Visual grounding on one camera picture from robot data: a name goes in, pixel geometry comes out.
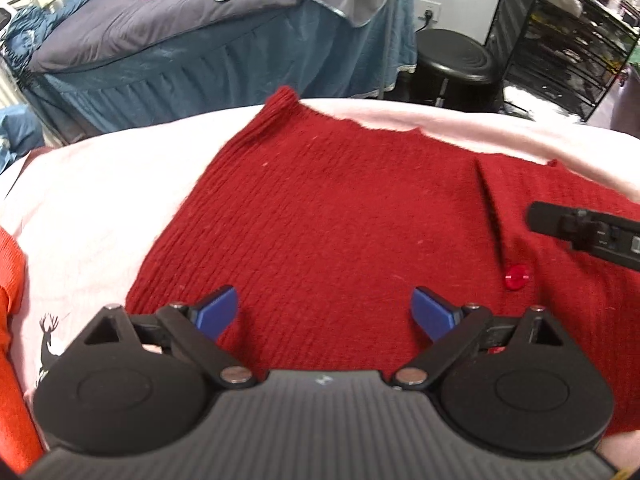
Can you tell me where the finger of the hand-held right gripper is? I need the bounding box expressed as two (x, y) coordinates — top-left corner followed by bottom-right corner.
(526, 201), (640, 272)

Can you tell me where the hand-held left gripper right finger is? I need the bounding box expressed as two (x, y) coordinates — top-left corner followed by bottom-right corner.
(391, 286), (565, 389)

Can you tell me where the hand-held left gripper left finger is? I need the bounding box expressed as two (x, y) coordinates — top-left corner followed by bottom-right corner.
(84, 285), (253, 388)

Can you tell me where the dark red knit cardigan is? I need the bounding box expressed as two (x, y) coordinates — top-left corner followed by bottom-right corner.
(125, 86), (640, 433)

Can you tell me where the pink deer print blanket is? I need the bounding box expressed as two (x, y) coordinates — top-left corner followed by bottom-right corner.
(0, 97), (640, 480)

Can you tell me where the black round stool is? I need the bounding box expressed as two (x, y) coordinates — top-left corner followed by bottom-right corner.
(414, 29), (501, 111)

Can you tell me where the orange knit sweater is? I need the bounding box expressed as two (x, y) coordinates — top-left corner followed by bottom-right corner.
(0, 227), (46, 476)

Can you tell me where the bed with blue skirt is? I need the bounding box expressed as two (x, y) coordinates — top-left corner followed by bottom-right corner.
(5, 0), (418, 142)

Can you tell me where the crumpled blue cloth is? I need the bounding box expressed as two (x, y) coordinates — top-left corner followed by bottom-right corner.
(0, 105), (47, 173)

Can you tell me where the dark grey quilt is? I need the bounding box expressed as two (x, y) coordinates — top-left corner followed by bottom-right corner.
(29, 0), (323, 75)

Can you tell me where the black wire rack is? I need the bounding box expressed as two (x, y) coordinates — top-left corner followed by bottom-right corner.
(487, 0), (640, 123)

